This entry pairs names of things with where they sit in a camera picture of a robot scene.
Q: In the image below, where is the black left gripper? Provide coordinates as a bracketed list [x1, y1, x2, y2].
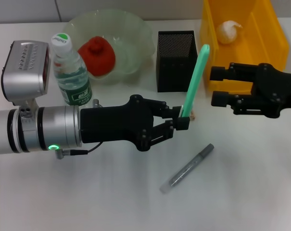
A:
[79, 94, 190, 153]

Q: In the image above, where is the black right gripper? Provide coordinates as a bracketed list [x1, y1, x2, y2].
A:
[210, 62, 291, 119]

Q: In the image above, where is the white paper ball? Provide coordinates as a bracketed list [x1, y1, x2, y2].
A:
[216, 20, 244, 45]

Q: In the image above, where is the red-orange orange fruit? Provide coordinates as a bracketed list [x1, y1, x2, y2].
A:
[77, 36, 116, 77]

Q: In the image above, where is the clear green-label plastic bottle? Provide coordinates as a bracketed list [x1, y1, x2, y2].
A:
[51, 32, 92, 106]

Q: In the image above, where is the black mesh pen holder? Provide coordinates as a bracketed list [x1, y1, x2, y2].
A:
[156, 30, 198, 93]

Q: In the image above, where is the grey marker pen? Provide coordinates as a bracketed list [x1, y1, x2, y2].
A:
[159, 143, 215, 195]

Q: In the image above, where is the pale green glass fruit bowl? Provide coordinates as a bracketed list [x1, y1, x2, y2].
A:
[64, 9, 153, 85]

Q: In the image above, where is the yellow plastic storage bin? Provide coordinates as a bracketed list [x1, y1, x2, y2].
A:
[199, 0, 290, 91]

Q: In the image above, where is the left gripper connector cable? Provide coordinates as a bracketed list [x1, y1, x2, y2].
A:
[55, 98, 104, 161]

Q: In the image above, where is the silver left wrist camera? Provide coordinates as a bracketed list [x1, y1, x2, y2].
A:
[0, 40, 51, 117]

